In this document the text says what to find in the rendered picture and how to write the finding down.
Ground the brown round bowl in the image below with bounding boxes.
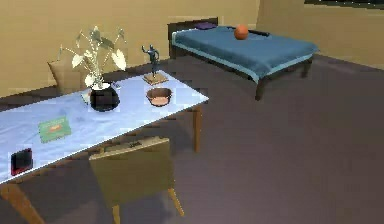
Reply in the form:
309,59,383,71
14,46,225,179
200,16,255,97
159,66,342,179
145,87,174,108

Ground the pale blue wooden table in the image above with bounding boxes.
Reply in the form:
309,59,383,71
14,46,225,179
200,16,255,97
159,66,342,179
0,69,210,224

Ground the dark figure statue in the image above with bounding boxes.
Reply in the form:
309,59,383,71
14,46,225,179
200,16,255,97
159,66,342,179
141,44,170,86

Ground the blue bed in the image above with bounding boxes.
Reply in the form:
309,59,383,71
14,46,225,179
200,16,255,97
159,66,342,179
167,17,319,102

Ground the olive padded chair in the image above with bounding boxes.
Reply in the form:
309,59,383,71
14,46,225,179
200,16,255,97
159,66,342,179
88,136,185,224

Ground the purple pillow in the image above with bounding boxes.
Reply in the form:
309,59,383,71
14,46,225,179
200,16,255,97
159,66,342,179
194,21,218,31

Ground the orange ball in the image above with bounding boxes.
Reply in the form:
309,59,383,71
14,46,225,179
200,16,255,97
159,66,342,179
233,24,250,41

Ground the house plant in black pot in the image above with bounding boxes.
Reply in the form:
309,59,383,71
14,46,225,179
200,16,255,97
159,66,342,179
57,25,128,113

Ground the black bat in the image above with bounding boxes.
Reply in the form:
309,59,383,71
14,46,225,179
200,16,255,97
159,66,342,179
247,29,271,38

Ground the tan padded chair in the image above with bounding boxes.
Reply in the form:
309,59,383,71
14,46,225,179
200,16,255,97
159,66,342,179
47,59,88,95

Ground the green book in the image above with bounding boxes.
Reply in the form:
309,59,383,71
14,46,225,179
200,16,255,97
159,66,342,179
37,116,73,144

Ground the black and red box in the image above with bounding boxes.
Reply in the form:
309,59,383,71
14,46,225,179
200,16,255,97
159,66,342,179
10,147,34,177

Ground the dark window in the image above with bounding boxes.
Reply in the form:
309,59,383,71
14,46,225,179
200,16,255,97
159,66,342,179
303,0,384,10

